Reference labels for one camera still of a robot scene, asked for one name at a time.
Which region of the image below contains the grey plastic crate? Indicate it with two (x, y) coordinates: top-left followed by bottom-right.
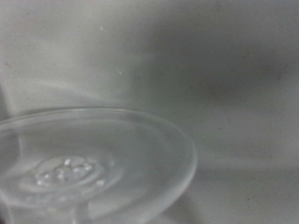
(0, 0), (299, 224)

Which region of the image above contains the clear wine glass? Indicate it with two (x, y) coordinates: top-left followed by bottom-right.
(0, 106), (199, 224)

